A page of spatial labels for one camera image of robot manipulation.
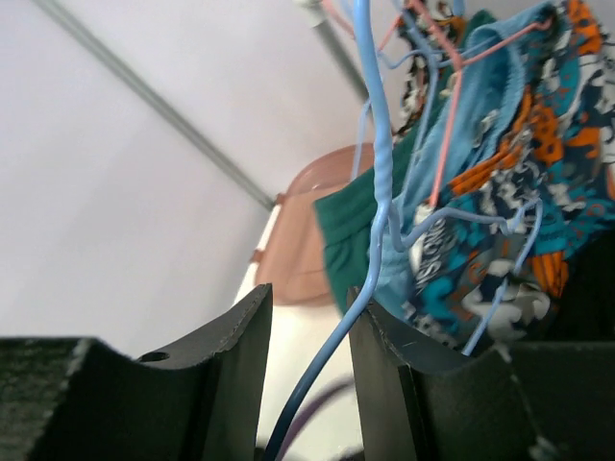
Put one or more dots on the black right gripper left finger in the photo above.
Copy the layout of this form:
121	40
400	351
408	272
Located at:
197	398

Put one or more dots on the orange black camouflage shorts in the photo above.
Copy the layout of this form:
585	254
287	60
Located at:
423	62

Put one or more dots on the dark green shorts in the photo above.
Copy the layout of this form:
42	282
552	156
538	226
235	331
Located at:
345	217

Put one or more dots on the grey frame profile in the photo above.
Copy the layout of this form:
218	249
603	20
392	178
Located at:
64	18

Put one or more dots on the pink plastic basket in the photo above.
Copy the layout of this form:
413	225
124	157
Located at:
291	259

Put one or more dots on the colourful patchwork shorts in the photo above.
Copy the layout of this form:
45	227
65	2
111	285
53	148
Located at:
529	147

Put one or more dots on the blue wire hanger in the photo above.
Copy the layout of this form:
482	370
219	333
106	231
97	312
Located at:
383	169

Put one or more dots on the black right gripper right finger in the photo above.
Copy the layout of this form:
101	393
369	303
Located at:
419	400

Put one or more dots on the white metal clothes rack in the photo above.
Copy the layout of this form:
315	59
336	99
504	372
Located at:
316	17

